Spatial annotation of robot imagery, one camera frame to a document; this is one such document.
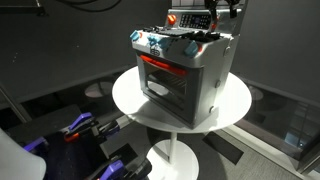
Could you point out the white round pedestal table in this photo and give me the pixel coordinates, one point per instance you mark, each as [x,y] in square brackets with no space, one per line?
[233,100]

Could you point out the dark diagonal metal frame bar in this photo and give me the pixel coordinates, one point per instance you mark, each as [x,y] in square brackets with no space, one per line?
[13,105]

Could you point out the white rounded plastic cover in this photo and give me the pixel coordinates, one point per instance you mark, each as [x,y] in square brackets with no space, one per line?
[18,160]

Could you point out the red round stove knob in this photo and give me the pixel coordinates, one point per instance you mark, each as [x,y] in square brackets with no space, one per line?
[171,19]

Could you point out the black rectangular floor mat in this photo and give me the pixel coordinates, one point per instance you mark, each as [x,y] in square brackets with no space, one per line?
[222,147]

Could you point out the blue stove burner knob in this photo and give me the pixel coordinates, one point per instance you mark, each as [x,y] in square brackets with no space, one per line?
[135,35]
[191,48]
[158,42]

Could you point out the grey oven door with window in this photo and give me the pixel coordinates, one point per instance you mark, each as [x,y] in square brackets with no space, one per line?
[196,100]

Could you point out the black button display panel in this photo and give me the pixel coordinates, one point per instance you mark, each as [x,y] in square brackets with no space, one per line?
[195,21]

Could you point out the grey toy stove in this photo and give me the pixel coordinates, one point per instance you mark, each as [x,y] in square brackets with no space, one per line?
[206,86]

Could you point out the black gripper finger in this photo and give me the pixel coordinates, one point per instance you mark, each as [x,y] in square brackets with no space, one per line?
[233,9]
[212,9]

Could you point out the black stovetop burner grate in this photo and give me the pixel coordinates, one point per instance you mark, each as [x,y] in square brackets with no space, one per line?
[186,34]

